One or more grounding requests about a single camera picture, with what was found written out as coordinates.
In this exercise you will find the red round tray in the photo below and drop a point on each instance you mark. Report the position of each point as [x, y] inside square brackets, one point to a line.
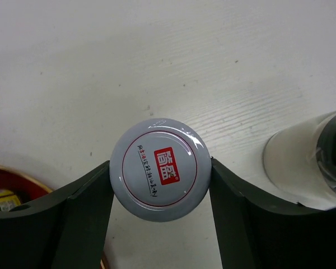
[24, 186]

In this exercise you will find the black cap white bottle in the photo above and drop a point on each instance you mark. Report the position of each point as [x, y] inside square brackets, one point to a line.
[301, 161]

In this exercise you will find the yellow label oil bottle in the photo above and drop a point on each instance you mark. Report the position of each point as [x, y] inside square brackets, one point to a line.
[8, 200]

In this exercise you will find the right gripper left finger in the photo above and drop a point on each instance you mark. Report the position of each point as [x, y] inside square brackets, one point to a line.
[62, 229]

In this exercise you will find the white lid jar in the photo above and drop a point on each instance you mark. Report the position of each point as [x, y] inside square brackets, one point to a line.
[160, 170]

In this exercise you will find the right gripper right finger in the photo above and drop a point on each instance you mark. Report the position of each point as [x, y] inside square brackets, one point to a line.
[256, 229]

